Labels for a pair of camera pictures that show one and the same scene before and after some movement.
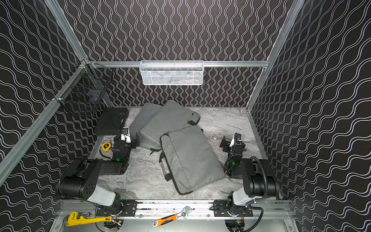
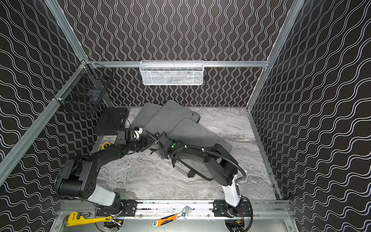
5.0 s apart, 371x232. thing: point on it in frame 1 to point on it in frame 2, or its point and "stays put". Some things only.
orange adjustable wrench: [184, 213] stays put
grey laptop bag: [188, 159] to [155, 117]
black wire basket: [84, 92] stays put
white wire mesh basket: [171, 72] stays put
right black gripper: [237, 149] to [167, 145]
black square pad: [111, 121] stays put
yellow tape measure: [106, 149] stays put
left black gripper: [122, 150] to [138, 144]
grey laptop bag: [147, 110] stays put
